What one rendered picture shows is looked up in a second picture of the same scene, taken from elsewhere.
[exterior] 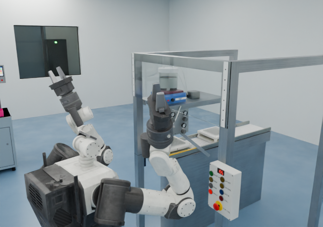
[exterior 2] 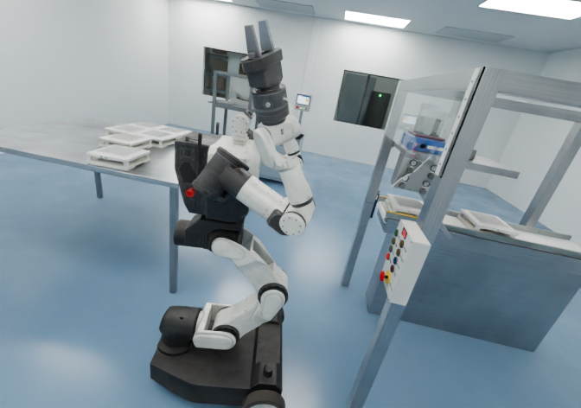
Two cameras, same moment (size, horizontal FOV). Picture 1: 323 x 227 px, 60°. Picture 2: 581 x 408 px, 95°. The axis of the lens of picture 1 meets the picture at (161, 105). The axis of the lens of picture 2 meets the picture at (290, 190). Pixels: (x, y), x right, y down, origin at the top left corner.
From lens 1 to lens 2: 69 cm
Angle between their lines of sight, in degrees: 37
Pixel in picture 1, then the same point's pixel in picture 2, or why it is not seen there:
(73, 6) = (408, 57)
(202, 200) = (425, 292)
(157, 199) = (260, 195)
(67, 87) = not seen: hidden behind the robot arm
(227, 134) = (437, 187)
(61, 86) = not seen: hidden behind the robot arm
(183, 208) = (286, 222)
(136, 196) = (236, 177)
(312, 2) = not seen: outside the picture
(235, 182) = (413, 253)
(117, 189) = (218, 158)
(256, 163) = (548, 298)
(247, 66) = (524, 84)
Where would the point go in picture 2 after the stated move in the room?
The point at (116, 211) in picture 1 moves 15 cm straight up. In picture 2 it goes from (207, 178) to (209, 127)
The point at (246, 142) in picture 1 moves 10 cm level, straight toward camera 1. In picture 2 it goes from (537, 257) to (531, 259)
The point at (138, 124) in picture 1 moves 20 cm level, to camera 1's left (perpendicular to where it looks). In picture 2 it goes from (378, 168) to (354, 160)
